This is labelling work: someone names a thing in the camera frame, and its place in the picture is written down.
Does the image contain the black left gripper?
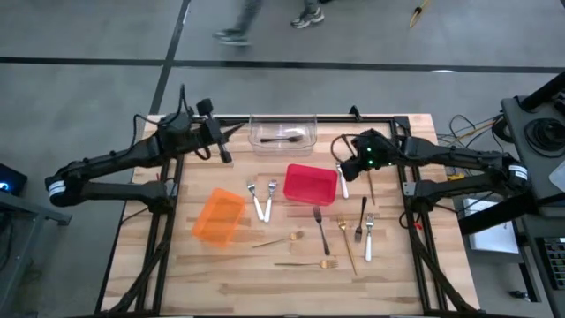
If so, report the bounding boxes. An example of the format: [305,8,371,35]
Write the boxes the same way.
[190,98,246,164]

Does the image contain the white-handled silver fork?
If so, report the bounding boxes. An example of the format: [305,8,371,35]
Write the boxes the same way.
[245,178,265,222]
[335,163,350,201]
[263,178,279,224]
[364,213,375,263]

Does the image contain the black fork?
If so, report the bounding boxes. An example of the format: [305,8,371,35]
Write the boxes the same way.
[354,195,369,245]
[259,134,305,144]
[312,205,332,257]

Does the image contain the clear plastic bin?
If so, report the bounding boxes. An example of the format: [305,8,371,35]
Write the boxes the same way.
[248,113,319,157]

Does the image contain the red plastic bin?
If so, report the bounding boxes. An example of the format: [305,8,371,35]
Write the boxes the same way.
[282,163,339,208]

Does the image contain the orange translucent plastic bin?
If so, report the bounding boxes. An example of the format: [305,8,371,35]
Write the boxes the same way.
[191,187,247,248]

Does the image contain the person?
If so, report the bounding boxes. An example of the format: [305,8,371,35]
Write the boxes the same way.
[213,0,327,47]

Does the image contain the white paper box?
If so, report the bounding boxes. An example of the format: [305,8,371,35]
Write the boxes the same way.
[462,197,521,255]

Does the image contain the grey equipment cart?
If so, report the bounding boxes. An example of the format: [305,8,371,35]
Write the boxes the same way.
[458,72,565,318]

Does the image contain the grey metal desk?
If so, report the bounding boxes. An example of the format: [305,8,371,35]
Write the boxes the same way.
[0,189,73,318]

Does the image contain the black control keypad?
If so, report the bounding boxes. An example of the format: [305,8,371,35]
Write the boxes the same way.
[541,236,565,292]

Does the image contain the black computer with blue light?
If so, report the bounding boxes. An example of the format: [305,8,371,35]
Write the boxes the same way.
[0,162,28,199]

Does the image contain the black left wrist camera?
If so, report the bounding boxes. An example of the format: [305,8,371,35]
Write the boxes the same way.
[205,116,224,141]

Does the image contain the black metal table frame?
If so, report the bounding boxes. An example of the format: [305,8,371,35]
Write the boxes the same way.
[94,113,476,318]

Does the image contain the yellow hanging cord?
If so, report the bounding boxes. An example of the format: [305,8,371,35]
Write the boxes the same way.
[408,0,433,29]

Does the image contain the coiled black cable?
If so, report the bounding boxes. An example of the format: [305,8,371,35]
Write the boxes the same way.
[524,117,565,159]

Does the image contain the black metal post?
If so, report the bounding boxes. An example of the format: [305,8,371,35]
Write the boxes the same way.
[519,72,565,112]

